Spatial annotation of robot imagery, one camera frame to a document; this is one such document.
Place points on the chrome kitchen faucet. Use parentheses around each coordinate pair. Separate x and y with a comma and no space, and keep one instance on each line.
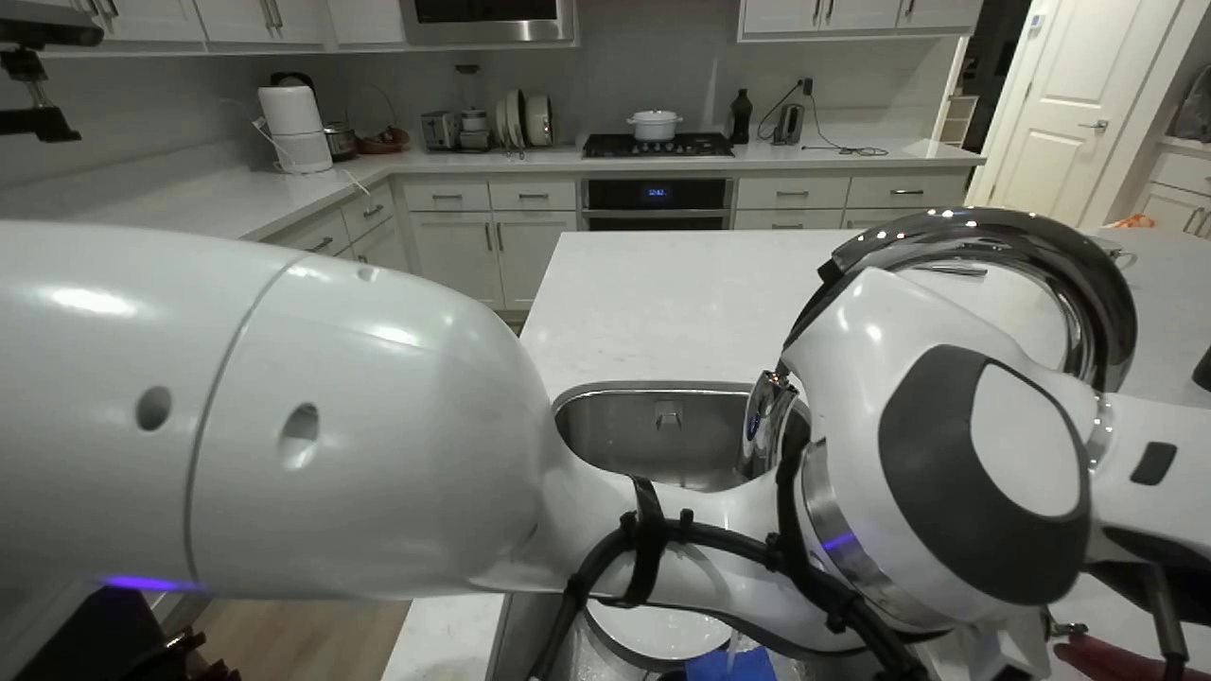
(764,420)

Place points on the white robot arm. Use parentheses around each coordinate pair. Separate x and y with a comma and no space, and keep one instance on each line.
(317,419)

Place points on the stainless steel sink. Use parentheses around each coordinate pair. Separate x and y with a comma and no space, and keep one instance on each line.
(645,436)

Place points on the white lower cabinet door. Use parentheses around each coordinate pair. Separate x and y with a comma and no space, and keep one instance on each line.
(532,259)
(453,259)

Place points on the black built-in oven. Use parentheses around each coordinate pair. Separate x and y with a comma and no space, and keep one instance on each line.
(656,199)

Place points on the white cabinet drawer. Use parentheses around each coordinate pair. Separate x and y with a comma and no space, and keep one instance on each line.
(446,196)
(895,189)
(532,196)
(794,189)

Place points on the black gas cooktop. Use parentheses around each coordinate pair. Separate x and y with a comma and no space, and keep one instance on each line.
(656,144)

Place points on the white cooking pot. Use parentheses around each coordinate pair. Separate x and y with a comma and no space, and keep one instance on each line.
(654,125)

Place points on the stacked white plates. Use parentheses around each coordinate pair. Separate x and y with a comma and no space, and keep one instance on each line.
(524,120)

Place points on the small black bottle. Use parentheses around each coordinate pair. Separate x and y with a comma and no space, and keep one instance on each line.
(738,120)

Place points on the glass storage jars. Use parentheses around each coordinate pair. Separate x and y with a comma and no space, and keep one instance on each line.
(456,130)

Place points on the black countertop appliance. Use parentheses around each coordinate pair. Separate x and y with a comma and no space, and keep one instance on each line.
(794,115)

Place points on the steel microwave hood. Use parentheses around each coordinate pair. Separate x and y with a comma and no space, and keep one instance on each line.
(495,21)

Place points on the white upper cabinet unit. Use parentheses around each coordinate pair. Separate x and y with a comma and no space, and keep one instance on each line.
(857,16)

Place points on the white upper cabinet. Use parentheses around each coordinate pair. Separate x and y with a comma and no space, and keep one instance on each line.
(258,21)
(154,21)

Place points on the white panel door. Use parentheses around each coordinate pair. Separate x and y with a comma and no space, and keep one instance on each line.
(1071,115)

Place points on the black and red clamp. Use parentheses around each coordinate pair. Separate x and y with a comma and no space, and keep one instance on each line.
(1111,661)

